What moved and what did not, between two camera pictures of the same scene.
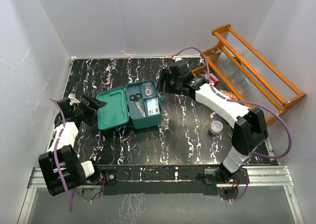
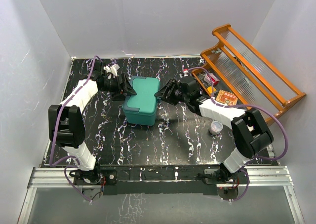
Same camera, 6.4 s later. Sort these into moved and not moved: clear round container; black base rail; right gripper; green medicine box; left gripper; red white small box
Moved: left gripper; right gripper; green medicine box
Not moved: black base rail; clear round container; red white small box
